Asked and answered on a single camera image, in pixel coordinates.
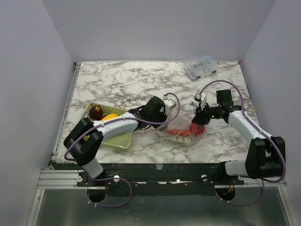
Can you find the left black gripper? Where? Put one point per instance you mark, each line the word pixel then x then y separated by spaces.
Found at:
pixel 163 115

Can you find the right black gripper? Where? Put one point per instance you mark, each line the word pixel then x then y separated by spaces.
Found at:
pixel 203 113

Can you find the red fake tomato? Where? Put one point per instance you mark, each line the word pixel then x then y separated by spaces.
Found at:
pixel 197 129

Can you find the orange fake carrot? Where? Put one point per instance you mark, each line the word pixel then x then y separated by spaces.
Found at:
pixel 176 132

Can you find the clear zip top bag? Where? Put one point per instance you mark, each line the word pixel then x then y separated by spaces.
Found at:
pixel 182 121

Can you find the yellow fake lemon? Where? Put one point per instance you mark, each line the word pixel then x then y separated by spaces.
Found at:
pixel 110 116

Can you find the dark maroon fake fruit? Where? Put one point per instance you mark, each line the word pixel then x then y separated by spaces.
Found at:
pixel 95 113

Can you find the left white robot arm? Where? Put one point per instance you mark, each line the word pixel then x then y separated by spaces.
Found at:
pixel 84 140

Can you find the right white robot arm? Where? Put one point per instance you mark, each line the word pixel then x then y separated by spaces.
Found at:
pixel 266 153

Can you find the grey fake fish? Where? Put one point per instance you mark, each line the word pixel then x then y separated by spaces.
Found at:
pixel 182 140

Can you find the green plastic basket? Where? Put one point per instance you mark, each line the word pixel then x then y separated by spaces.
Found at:
pixel 117 132

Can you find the clear plastic organizer box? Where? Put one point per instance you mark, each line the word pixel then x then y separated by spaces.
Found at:
pixel 201 68

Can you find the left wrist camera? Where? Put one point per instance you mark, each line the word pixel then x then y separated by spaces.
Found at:
pixel 169 105

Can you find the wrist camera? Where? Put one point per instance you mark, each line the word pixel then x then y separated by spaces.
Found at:
pixel 169 105
pixel 201 98

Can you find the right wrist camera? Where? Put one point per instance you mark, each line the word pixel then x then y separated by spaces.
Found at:
pixel 201 98

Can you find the black table front rail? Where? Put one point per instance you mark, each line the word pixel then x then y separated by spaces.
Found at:
pixel 149 179

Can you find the aluminium frame extrusion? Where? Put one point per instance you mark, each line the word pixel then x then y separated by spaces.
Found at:
pixel 57 179

